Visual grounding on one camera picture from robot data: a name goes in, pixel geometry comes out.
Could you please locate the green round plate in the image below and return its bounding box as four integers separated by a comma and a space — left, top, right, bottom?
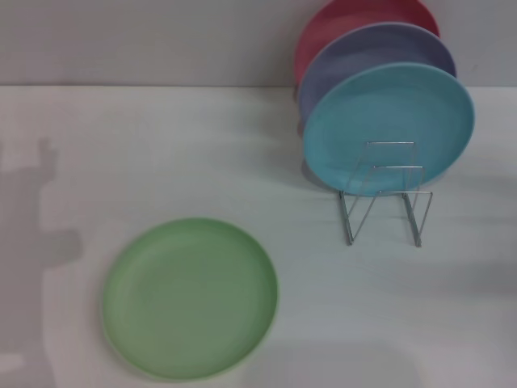
100, 217, 280, 383

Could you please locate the light blue round plate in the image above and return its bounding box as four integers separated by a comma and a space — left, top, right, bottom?
302, 62, 476, 198

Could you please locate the purple round plate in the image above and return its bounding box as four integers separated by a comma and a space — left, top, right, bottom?
296, 23, 458, 122

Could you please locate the red round plate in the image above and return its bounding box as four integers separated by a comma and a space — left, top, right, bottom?
293, 0, 440, 88

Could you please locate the metal wire plate rack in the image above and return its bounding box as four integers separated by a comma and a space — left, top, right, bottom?
338, 141, 434, 247

